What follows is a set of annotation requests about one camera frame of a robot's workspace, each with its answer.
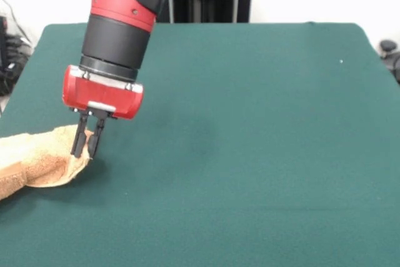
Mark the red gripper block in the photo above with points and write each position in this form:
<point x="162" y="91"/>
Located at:
<point x="103" y="98"/>

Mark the tan terry towel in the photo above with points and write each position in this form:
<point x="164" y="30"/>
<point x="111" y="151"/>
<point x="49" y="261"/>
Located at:
<point x="37" y="160"/>

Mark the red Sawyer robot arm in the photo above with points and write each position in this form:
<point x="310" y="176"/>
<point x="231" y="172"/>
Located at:
<point x="118" y="35"/>

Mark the dark green table cloth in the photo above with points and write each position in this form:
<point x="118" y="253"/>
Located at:
<point x="250" y="139"/>

